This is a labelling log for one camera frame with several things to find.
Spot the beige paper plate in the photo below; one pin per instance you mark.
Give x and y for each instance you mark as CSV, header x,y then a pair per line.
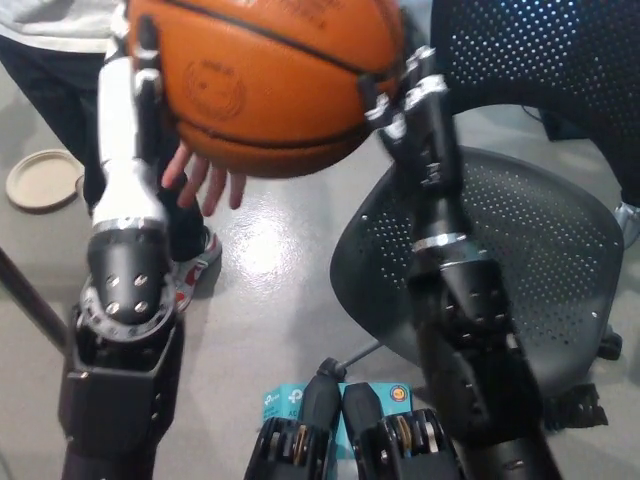
x,y
40,182

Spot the black perforated office chair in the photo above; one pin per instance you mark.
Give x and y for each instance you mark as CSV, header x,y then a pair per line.
x,y
540,225

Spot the person's bare hand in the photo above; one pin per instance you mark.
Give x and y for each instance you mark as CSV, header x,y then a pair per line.
x,y
210,180

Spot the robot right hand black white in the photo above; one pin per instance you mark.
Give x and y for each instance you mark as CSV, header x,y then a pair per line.
x,y
435,175

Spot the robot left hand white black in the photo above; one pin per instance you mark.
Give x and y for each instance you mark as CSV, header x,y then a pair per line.
x,y
120,150

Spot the orange NBA basketball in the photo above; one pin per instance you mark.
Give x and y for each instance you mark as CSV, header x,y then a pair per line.
x,y
275,75

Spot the red and white sneaker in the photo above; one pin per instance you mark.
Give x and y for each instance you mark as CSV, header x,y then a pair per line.
x,y
197,272

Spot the black floor box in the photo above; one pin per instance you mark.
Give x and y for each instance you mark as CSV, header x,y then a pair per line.
x,y
565,127

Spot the teal TP-Link box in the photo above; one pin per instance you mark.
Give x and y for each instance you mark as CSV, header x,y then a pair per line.
x,y
282,397

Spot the robot left body block black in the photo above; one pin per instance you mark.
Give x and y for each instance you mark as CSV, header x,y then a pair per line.
x,y
290,455

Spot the person in grey shirt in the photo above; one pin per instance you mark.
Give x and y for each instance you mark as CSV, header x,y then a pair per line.
x,y
50,90

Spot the black table leg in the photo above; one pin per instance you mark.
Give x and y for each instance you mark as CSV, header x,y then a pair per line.
x,y
30,295

